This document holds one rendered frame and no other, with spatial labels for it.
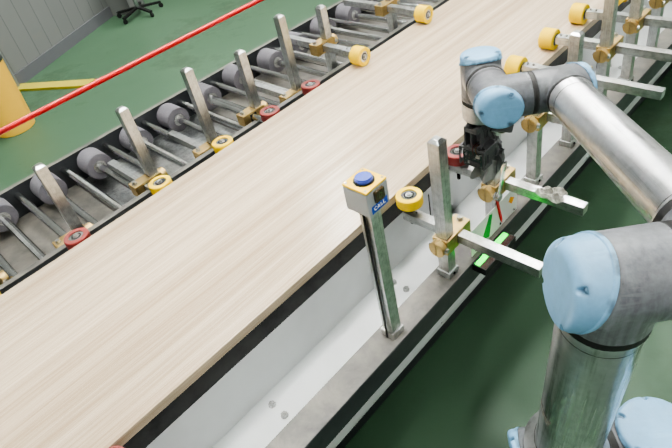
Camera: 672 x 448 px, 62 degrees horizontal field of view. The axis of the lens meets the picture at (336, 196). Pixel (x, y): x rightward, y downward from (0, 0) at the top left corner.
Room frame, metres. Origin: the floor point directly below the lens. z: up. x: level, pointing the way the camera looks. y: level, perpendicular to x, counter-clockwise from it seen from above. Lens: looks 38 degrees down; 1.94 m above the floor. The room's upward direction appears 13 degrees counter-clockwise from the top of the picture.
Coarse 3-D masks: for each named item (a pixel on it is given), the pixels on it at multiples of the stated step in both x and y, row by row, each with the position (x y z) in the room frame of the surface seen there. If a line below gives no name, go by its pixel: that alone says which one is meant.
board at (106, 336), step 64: (512, 0) 2.49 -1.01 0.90; (576, 0) 2.33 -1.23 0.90; (384, 64) 2.15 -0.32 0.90; (448, 64) 2.01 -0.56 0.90; (256, 128) 1.87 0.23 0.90; (320, 128) 1.76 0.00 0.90; (384, 128) 1.66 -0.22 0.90; (448, 128) 1.57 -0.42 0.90; (192, 192) 1.54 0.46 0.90; (256, 192) 1.46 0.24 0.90; (320, 192) 1.38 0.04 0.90; (64, 256) 1.36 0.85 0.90; (128, 256) 1.29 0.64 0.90; (192, 256) 1.22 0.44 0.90; (256, 256) 1.16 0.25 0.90; (320, 256) 1.10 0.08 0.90; (0, 320) 1.15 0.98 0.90; (64, 320) 1.09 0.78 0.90; (128, 320) 1.03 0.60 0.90; (192, 320) 0.98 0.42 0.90; (256, 320) 0.94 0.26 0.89; (0, 384) 0.92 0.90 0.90; (64, 384) 0.88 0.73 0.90; (128, 384) 0.83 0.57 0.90
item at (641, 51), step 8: (560, 40) 1.90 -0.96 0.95; (568, 40) 1.88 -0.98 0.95; (584, 40) 1.84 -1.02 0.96; (592, 40) 1.82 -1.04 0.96; (584, 48) 1.83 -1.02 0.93; (592, 48) 1.81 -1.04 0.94; (616, 48) 1.74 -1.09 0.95; (624, 48) 1.72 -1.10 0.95; (632, 48) 1.70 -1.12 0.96; (640, 48) 1.69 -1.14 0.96; (648, 48) 1.67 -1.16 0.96; (656, 48) 1.66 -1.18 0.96; (640, 56) 1.68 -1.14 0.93; (648, 56) 1.66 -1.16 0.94; (656, 56) 1.64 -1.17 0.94; (664, 56) 1.62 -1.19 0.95
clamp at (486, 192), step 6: (510, 168) 1.32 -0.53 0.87; (510, 174) 1.30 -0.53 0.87; (504, 180) 1.28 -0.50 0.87; (486, 186) 1.26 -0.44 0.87; (492, 186) 1.26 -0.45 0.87; (498, 186) 1.25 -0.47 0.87; (504, 186) 1.28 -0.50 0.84; (480, 192) 1.26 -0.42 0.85; (486, 192) 1.25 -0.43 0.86; (492, 192) 1.24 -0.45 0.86; (480, 198) 1.26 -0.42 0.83; (486, 198) 1.25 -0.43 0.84; (492, 198) 1.23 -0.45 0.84
